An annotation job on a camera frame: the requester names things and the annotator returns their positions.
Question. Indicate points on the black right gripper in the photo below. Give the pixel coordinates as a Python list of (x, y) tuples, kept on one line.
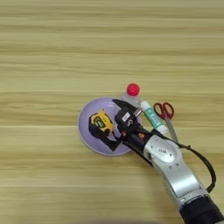
[(135, 137)]

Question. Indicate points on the yellow black tape measure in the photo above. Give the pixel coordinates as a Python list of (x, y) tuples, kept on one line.
[(100, 122)]

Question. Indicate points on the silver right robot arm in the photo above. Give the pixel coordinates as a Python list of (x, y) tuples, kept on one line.
[(175, 166)]

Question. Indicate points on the black box white label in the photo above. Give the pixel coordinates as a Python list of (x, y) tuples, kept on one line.
[(125, 116)]

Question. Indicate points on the purple round plate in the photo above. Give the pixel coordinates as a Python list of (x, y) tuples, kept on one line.
[(87, 125)]

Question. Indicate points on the white green glue stick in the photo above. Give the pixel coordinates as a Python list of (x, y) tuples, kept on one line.
[(153, 118)]

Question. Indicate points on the clear bottle red cap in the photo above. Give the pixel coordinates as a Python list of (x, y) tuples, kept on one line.
[(133, 89)]

